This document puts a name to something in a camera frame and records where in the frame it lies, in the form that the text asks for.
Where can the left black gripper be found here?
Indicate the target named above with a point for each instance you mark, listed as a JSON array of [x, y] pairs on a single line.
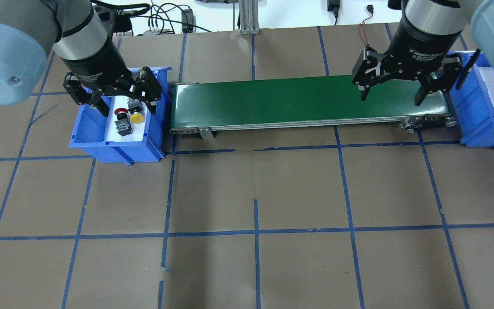
[[94, 61]]

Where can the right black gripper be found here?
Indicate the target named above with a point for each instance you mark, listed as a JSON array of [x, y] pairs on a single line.
[[416, 45]]

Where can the yellow push button switch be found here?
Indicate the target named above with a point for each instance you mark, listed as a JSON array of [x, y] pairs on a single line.
[[135, 108]]

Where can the red push button switch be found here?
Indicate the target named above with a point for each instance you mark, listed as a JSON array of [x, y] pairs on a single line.
[[122, 124]]

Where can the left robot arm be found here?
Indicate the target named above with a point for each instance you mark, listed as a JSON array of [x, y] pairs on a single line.
[[80, 33]]

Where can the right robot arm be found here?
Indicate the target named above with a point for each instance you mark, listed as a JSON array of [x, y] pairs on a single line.
[[444, 17]]

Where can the white foam pad left bin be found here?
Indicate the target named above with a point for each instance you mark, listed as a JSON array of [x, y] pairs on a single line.
[[138, 130]]

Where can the left blue plastic bin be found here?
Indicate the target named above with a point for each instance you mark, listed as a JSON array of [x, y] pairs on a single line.
[[89, 129]]

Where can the blue plastic bin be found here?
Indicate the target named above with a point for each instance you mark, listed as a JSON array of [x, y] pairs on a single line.
[[473, 108], [89, 129]]

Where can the green conveyor belt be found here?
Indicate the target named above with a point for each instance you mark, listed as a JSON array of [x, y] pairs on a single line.
[[204, 108]]

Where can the right blue plastic bin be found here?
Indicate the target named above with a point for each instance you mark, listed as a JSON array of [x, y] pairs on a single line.
[[473, 108]]

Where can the black power adapter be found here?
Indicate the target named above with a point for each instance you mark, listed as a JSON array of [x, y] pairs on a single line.
[[187, 21]]

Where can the aluminium frame post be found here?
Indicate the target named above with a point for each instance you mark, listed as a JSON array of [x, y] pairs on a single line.
[[249, 17]]

